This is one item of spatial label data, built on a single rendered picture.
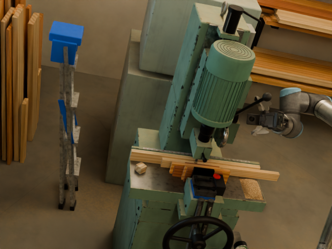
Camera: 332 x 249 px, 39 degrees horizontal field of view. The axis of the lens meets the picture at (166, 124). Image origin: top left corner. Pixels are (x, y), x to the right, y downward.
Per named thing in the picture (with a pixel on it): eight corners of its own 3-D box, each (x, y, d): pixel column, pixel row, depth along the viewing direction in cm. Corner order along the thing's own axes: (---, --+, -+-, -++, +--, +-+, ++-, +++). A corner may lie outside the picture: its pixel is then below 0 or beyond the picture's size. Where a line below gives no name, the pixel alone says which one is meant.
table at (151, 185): (127, 215, 187) (130, 204, 183) (126, 165, 212) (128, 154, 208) (268, 229, 199) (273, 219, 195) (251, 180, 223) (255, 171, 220)
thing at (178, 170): (172, 176, 203) (175, 167, 200) (172, 173, 205) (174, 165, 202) (226, 182, 208) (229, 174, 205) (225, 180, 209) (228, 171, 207)
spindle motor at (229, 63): (193, 125, 185) (216, 56, 168) (188, 101, 199) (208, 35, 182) (235, 131, 189) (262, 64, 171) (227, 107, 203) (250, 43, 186)
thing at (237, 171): (160, 167, 207) (162, 160, 204) (160, 164, 208) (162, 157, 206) (276, 181, 217) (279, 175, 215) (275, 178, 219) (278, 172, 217)
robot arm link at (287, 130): (274, 114, 204) (271, 136, 203) (269, 112, 201) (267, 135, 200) (293, 114, 199) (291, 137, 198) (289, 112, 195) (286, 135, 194)
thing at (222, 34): (215, 49, 187) (228, 9, 178) (212, 40, 194) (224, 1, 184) (234, 52, 189) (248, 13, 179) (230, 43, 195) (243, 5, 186)
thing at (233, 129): (214, 142, 221) (222, 121, 215) (212, 133, 227) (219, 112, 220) (233, 144, 223) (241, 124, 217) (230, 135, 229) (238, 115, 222)
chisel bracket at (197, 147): (191, 161, 201) (196, 145, 196) (187, 141, 212) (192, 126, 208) (208, 163, 202) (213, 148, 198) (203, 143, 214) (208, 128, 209)
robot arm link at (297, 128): (284, 118, 214) (284, 140, 213) (272, 113, 205) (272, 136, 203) (305, 117, 209) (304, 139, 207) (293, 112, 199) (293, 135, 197)
